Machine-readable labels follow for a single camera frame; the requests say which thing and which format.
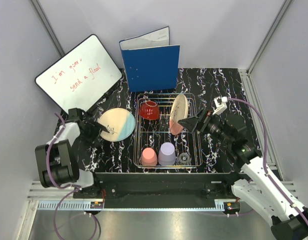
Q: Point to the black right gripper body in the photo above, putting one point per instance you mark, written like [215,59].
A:
[213,126]

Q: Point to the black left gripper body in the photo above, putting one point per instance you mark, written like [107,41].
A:
[91,131]

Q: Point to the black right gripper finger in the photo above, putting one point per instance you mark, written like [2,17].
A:
[202,114]
[191,124]

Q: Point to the cream and pink plate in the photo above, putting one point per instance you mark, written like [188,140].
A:
[179,111]

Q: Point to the cream and blue plate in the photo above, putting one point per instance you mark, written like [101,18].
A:
[119,122]

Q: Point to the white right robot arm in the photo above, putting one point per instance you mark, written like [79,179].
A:
[254,182]

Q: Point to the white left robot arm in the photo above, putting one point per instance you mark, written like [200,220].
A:
[56,162]

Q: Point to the clear glass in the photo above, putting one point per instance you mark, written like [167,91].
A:
[183,159]

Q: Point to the lilac cup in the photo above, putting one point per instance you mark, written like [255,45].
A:
[167,156]

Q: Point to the red bowl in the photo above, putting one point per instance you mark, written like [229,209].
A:
[149,110]

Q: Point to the whiteboard with red writing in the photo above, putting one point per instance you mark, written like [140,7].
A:
[81,77]

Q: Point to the pink cup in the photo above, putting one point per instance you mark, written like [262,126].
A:
[149,157]

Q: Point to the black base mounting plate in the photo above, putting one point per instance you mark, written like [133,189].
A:
[160,190]

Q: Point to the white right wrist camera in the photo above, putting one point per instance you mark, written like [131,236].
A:
[220,104]

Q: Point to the wire dish rack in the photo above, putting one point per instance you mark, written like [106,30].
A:
[155,146]

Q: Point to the blue ring binder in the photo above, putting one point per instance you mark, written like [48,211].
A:
[150,61]

